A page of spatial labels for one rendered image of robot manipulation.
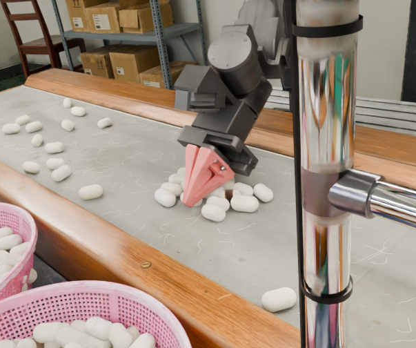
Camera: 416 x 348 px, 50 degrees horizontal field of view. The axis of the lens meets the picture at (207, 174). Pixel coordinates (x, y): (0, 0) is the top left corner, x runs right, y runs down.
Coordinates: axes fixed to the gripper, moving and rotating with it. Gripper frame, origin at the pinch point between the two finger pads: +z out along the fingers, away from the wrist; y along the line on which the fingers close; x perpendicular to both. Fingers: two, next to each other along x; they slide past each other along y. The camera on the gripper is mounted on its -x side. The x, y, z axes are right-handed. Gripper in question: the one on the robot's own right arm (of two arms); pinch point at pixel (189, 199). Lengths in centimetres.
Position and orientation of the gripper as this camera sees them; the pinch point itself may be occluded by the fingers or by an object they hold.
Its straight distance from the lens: 60.0
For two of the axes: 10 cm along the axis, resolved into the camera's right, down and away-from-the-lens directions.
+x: 5.2, 4.7, 7.2
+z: -4.7, 8.6, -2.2
